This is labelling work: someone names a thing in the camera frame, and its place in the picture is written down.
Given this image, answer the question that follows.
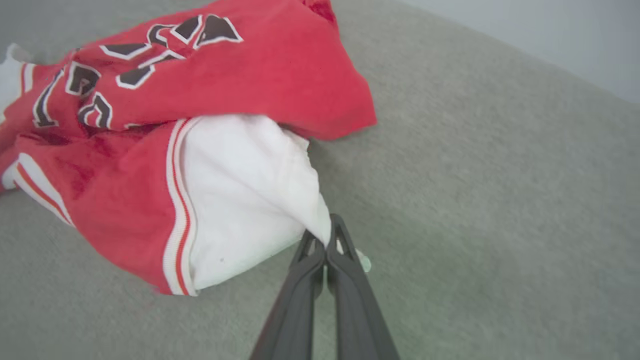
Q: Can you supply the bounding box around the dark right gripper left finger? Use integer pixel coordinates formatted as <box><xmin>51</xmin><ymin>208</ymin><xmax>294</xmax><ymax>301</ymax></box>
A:
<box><xmin>250</xmin><ymin>230</ymin><xmax>329</xmax><ymax>360</ymax></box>

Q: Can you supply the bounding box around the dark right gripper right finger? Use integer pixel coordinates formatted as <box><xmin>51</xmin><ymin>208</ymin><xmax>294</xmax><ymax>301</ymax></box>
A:
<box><xmin>325</xmin><ymin>214</ymin><xmax>401</xmax><ymax>360</ymax></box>

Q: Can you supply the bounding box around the grey fabric sofa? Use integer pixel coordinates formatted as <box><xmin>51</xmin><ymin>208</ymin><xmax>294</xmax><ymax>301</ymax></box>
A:
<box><xmin>0</xmin><ymin>0</ymin><xmax>640</xmax><ymax>360</ymax></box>

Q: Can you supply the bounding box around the red and white jersey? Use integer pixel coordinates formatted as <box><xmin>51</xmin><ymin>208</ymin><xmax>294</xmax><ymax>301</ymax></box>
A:
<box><xmin>0</xmin><ymin>0</ymin><xmax>378</xmax><ymax>297</ymax></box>

